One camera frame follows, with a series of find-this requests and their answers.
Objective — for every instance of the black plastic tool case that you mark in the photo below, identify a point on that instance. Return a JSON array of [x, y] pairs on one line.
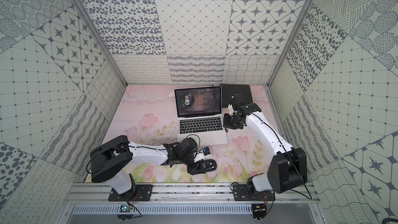
[[229, 90]]

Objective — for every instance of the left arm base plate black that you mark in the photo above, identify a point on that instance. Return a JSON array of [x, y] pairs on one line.
[[136, 193]]

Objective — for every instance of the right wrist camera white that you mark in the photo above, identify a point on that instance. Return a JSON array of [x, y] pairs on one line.
[[231, 110]]

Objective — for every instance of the aluminium mounting rail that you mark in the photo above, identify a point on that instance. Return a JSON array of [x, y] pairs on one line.
[[85, 193]]

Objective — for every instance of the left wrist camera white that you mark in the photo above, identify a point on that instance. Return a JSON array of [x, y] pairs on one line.
[[202, 154]]

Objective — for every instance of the black wireless mouse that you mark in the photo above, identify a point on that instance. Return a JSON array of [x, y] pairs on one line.
[[208, 165]]

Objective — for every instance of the silver laptop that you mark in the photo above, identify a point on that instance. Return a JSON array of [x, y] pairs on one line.
[[199, 115]]

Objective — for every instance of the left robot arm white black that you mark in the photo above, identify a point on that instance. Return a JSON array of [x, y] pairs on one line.
[[107, 162]]

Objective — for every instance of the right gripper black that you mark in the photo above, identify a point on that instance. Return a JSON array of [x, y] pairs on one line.
[[226, 124]]

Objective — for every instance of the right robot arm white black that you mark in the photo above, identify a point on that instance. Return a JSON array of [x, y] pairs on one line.
[[288, 167]]

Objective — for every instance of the small white clip object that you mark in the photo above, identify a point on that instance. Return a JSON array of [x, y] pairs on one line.
[[171, 94]]

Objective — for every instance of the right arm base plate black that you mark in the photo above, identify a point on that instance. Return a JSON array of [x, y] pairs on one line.
[[242, 192]]

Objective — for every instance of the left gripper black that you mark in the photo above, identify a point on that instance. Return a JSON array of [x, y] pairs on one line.
[[199, 165]]

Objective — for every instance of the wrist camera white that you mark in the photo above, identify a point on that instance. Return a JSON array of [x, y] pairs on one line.
[[202, 154], [231, 110]]

